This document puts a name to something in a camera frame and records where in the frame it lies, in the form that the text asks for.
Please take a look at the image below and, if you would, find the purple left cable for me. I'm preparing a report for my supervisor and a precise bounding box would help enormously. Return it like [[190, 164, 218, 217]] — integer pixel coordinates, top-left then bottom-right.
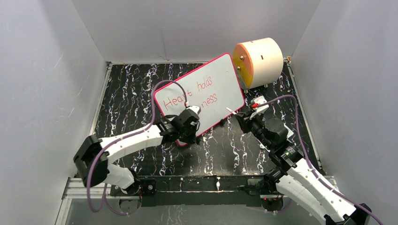
[[86, 80, 190, 217]]

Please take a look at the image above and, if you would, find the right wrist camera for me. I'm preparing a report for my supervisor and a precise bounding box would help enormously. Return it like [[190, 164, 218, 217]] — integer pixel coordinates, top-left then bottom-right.
[[250, 96, 269, 119]]

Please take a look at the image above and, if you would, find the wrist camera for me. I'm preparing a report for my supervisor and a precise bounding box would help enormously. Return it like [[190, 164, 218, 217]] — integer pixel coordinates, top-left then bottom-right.
[[185, 102, 201, 120], [250, 96, 269, 119]]

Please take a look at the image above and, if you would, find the purple cable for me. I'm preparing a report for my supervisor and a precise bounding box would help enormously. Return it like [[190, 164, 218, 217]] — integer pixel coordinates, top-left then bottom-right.
[[255, 94, 384, 225], [86, 80, 190, 217]]

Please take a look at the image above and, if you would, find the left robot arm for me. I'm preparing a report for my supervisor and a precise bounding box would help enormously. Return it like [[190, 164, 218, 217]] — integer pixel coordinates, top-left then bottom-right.
[[73, 105, 201, 195]]

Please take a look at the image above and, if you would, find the white cylinder with orange face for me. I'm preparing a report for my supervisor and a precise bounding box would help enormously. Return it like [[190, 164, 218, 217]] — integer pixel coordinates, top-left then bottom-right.
[[232, 37, 283, 90]]

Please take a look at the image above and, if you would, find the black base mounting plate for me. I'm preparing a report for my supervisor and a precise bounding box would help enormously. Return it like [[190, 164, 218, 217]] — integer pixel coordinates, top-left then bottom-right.
[[110, 175, 284, 211]]

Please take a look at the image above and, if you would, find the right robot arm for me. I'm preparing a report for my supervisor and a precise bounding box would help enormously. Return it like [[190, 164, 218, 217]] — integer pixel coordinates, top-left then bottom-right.
[[234, 110, 370, 225]]

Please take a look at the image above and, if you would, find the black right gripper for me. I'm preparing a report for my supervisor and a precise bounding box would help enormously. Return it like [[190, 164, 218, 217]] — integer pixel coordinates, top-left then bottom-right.
[[235, 110, 274, 150]]

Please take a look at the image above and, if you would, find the red whiteboard marker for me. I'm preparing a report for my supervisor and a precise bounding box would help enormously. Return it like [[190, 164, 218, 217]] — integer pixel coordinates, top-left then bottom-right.
[[226, 107, 237, 115]]

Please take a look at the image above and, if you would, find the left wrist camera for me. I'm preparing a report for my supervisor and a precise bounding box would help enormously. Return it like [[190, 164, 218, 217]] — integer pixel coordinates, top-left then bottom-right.
[[185, 102, 201, 120]]

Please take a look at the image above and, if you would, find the pink-framed whiteboard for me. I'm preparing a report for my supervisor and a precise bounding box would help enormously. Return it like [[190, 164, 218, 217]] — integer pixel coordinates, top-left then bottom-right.
[[154, 53, 245, 136]]

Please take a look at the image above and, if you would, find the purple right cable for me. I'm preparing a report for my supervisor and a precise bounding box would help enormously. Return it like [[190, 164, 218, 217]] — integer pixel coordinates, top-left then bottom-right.
[[255, 94, 384, 225]]

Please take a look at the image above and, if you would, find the aluminium frame rail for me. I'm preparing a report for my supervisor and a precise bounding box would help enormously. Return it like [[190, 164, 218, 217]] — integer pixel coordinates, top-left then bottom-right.
[[63, 176, 282, 198]]

